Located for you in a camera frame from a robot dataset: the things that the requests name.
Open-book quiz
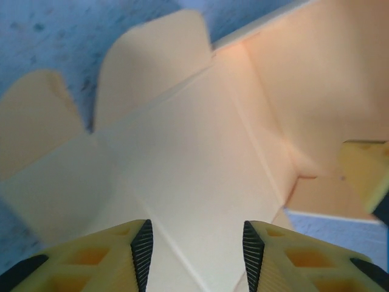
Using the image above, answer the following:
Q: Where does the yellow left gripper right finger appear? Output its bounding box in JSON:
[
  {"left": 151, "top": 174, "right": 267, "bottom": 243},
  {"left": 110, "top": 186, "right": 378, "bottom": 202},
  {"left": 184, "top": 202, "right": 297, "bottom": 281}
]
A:
[{"left": 242, "top": 220, "right": 389, "bottom": 292}]

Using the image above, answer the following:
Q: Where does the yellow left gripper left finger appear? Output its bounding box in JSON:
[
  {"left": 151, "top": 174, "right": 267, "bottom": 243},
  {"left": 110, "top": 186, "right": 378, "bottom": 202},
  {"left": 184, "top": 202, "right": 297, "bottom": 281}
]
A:
[{"left": 0, "top": 218, "right": 155, "bottom": 292}]

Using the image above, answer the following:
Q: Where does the yellow paper box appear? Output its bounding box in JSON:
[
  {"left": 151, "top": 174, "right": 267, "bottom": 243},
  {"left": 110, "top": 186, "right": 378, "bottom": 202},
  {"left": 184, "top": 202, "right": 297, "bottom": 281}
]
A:
[{"left": 0, "top": 0, "right": 389, "bottom": 292}]

